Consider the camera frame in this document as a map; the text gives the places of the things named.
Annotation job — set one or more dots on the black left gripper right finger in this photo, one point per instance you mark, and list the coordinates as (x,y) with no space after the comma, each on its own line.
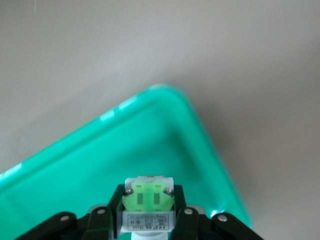
(190,220)

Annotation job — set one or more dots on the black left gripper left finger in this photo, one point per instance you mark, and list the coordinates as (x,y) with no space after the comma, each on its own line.
(100,220)

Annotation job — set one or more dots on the green push button switch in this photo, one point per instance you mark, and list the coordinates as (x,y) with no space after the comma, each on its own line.
(147,200)

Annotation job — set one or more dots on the green plastic tray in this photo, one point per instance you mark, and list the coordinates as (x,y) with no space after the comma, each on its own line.
(155,150)

